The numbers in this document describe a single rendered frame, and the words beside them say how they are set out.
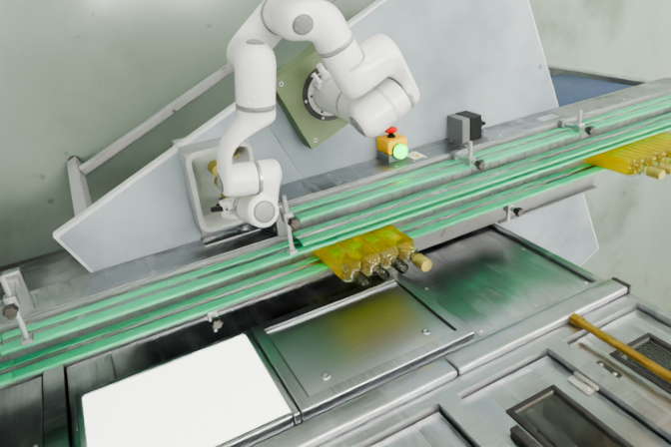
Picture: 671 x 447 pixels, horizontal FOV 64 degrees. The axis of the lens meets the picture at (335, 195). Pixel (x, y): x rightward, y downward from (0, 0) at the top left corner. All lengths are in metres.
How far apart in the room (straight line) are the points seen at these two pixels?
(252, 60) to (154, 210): 0.59
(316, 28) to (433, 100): 0.78
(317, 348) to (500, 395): 0.44
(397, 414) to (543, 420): 0.30
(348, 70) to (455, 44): 0.70
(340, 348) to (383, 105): 0.60
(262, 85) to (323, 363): 0.66
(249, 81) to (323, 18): 0.19
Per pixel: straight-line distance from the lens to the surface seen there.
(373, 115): 1.24
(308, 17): 1.09
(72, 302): 1.47
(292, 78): 1.48
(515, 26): 1.99
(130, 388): 1.43
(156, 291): 1.43
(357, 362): 1.34
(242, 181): 1.19
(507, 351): 1.40
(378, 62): 1.21
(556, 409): 1.32
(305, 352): 1.38
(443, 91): 1.83
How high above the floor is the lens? 2.16
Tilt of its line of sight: 56 degrees down
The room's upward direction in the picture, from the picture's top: 125 degrees clockwise
